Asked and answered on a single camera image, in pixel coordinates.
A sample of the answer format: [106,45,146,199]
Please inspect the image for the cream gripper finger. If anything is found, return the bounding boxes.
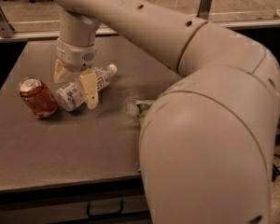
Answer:
[78,68,98,109]
[53,59,70,84]

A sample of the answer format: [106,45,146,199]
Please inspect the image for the clear plastic water bottle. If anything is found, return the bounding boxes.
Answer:
[56,64,118,112]

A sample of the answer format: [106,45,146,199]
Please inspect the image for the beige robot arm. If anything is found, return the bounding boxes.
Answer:
[55,0,280,224]

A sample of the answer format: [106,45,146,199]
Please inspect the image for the red coke can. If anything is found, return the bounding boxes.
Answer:
[18,77,58,119]

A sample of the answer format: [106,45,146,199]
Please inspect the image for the green jalapeno chips bag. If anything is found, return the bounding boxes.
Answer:
[135,100,154,125]

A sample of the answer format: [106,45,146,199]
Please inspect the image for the left metal rail bracket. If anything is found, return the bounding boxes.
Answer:
[0,7,15,38]

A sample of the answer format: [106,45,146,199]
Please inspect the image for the metal rail bracket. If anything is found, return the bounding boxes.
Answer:
[0,7,15,38]
[197,0,213,20]

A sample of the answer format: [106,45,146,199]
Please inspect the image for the black drawer handle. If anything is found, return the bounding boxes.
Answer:
[86,201,124,220]

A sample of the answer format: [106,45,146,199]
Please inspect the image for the right metal rail bracket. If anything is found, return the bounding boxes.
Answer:
[197,0,213,20]

